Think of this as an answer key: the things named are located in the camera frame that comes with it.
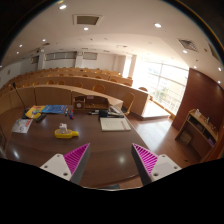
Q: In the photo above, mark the yellow book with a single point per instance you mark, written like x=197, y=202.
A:
x=34, y=112

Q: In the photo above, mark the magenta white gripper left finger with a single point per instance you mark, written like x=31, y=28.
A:
x=69, y=166

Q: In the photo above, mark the curved wooden lecture bench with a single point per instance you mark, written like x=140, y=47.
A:
x=112, y=89

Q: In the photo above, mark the wooden chair by desk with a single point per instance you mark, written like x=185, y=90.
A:
x=128, y=100

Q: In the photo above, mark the white magazine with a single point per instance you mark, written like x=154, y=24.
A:
x=22, y=125

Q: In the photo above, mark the blue book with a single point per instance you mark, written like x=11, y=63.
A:
x=54, y=109

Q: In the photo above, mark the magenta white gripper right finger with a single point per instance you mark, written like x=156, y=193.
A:
x=152, y=167

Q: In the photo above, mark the white open notebook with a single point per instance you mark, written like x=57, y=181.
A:
x=114, y=124

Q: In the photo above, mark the black gooseneck microphone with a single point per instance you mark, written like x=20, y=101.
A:
x=25, y=110

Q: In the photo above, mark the wooden desk organizer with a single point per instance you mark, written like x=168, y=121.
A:
x=88, y=102

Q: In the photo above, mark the wooden side cabinet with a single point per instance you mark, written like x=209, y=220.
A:
x=198, y=133

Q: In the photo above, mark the yellow power strip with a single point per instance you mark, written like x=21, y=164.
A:
x=69, y=134

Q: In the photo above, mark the white charger plug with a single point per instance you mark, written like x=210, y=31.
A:
x=63, y=126

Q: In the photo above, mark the black remote control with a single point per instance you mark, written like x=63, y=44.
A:
x=42, y=116

